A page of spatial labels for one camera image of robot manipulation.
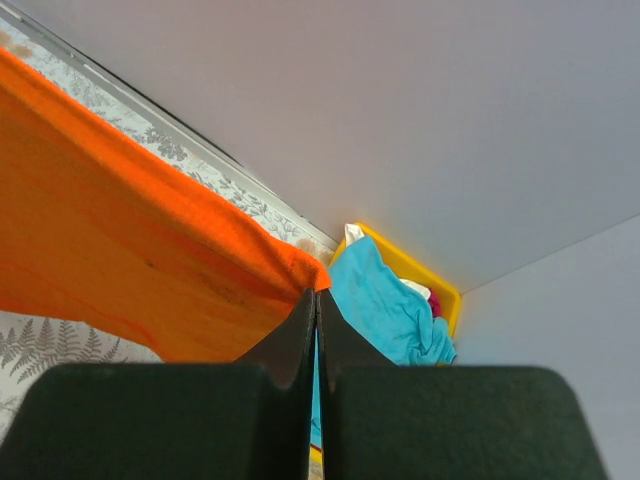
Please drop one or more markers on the white cloth in bin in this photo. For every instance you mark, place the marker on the white cloth in bin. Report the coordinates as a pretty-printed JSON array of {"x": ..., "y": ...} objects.
[{"x": 353, "y": 233}]

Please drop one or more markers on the floral patterned table mat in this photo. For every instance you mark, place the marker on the floral patterned table mat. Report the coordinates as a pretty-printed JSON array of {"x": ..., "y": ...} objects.
[{"x": 31, "y": 344}]

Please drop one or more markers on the orange t shirt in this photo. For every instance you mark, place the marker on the orange t shirt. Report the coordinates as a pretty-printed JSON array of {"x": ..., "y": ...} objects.
[{"x": 95, "y": 228}]

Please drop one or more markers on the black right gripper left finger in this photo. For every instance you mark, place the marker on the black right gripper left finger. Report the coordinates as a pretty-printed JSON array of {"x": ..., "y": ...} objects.
[{"x": 248, "y": 419}]

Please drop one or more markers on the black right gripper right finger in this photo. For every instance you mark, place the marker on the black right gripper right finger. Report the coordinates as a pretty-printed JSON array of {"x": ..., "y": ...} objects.
[{"x": 383, "y": 421}]

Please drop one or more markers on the magenta cloth in bin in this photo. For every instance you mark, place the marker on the magenta cloth in bin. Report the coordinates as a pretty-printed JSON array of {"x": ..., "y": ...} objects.
[{"x": 435, "y": 305}]

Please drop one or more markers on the yellow plastic bin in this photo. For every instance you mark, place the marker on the yellow plastic bin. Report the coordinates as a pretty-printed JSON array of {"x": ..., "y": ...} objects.
[{"x": 406, "y": 267}]

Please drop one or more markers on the blue t shirt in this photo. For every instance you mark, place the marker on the blue t shirt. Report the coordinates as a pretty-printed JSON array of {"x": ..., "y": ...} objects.
[{"x": 391, "y": 315}]

